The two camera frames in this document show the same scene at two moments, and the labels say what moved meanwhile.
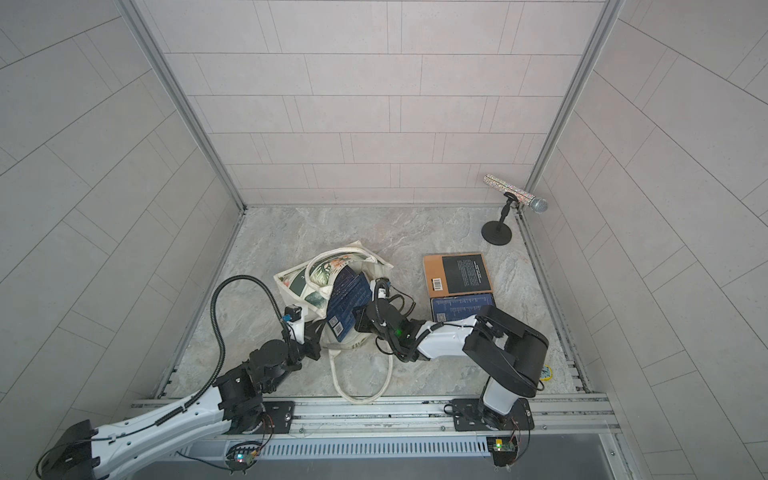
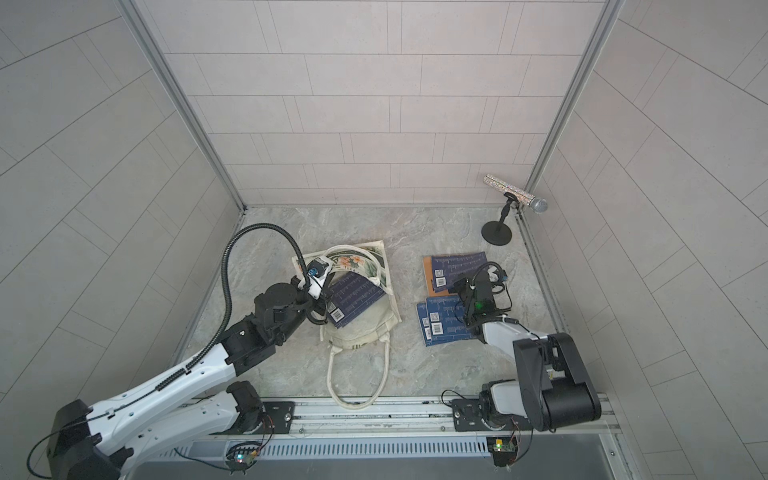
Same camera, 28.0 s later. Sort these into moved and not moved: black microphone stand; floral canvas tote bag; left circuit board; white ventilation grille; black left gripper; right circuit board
Moved: black left gripper; floral canvas tote bag
Not moved: white ventilation grille; black microphone stand; right circuit board; left circuit board
